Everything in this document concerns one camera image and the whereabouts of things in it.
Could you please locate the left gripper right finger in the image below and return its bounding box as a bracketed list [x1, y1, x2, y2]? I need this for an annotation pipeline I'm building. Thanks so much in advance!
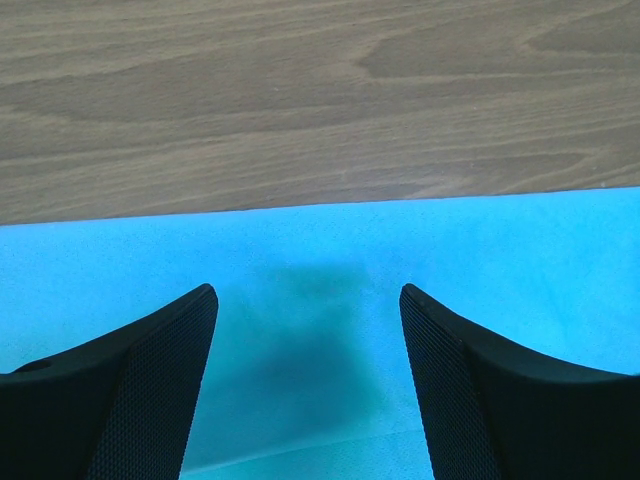
[399, 284, 639, 479]

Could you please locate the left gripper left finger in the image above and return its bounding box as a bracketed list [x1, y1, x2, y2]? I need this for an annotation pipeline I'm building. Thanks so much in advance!
[1, 284, 218, 479]

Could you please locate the turquoise t shirt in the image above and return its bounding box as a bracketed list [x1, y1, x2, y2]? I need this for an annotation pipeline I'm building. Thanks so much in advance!
[1, 188, 639, 479]

